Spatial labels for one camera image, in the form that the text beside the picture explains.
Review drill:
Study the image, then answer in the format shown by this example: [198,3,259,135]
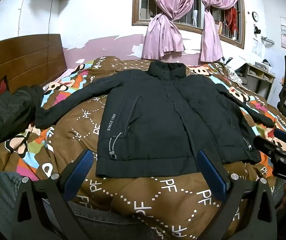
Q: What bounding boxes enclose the black padded jacket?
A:
[35,60,275,178]

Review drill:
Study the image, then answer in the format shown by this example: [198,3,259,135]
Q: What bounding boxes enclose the red hanging tassels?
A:
[225,6,239,35]

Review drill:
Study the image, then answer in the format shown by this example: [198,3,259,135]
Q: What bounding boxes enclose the wooden desk shelf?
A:
[238,62,276,102]

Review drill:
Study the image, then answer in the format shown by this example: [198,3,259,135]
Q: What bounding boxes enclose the narrow pink curtain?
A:
[200,0,242,63]

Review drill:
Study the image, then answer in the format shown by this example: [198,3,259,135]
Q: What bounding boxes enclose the wooden headboard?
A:
[0,34,67,94]

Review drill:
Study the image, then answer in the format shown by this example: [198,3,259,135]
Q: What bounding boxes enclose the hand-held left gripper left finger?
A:
[14,149,94,240]

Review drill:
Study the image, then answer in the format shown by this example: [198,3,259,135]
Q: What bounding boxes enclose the thin wall cable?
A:
[47,0,53,35]

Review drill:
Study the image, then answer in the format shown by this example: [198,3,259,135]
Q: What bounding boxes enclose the wide pink curtain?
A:
[142,0,198,60]

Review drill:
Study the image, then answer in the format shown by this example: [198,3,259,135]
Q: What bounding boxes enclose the brown cartoon printed blanket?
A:
[0,57,286,240]

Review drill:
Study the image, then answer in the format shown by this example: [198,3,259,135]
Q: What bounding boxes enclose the brown framed barred window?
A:
[132,0,246,50]

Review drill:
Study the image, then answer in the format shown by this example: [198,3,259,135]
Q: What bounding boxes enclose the dark clothes pile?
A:
[0,85,45,165]

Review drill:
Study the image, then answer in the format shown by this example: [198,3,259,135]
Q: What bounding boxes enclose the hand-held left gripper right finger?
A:
[197,149,277,240]

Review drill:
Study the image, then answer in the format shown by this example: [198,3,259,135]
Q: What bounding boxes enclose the person's jeans leg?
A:
[0,171,158,240]

